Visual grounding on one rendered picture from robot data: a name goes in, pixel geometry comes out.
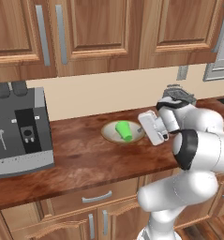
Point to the steel range hood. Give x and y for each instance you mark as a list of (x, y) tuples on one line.
[(221, 67)]

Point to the beige bowl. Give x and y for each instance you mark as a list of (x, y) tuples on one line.
[(109, 132)]

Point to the wooden base cupboard door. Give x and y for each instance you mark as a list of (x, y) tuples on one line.
[(126, 222), (222, 204), (54, 228)]

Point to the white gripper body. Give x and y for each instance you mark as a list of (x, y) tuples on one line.
[(151, 126)]

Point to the wooden wall cupboard door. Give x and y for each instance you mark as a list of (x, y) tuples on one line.
[(182, 28), (97, 31), (13, 34)]

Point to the wooden drawer front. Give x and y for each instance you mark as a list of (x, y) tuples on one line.
[(69, 200)]

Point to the grey wall socket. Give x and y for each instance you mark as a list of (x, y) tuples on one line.
[(182, 72)]

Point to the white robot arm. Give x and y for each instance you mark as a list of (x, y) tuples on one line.
[(194, 150)]

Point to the green cup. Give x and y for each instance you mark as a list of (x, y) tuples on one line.
[(123, 128)]

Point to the grey coffee machine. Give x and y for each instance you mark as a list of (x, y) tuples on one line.
[(19, 137)]

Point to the grey lumpy object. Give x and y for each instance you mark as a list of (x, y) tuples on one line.
[(182, 93)]

